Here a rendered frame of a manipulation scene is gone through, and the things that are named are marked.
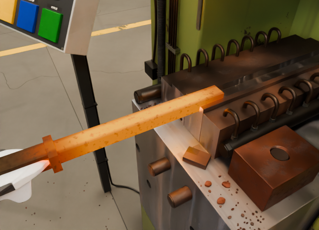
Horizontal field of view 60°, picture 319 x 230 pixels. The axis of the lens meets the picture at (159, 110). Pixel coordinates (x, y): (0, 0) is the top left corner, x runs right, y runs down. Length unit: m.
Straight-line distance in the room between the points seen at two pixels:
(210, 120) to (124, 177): 1.19
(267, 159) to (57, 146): 0.32
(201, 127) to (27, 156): 0.29
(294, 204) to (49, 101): 1.96
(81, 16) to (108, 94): 1.45
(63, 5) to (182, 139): 0.46
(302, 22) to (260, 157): 0.54
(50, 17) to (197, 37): 0.38
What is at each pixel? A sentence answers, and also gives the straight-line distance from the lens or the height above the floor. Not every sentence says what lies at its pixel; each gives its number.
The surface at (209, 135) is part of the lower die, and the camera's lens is 0.51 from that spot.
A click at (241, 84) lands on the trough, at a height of 0.99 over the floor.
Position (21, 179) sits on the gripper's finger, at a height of 1.01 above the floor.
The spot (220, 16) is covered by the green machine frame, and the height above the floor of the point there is 1.05.
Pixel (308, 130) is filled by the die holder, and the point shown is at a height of 0.92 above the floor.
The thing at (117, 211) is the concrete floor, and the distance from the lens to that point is 1.52.
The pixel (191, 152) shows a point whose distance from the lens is 0.52.
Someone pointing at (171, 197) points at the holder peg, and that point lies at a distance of 0.51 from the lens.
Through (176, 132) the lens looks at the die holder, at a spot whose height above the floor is 0.91.
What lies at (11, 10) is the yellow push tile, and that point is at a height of 1.01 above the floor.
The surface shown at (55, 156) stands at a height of 1.02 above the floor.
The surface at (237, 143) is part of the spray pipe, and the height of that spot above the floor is 0.97.
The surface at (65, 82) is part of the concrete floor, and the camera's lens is 2.40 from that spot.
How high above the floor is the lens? 1.32
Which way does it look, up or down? 41 degrees down
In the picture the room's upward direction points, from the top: straight up
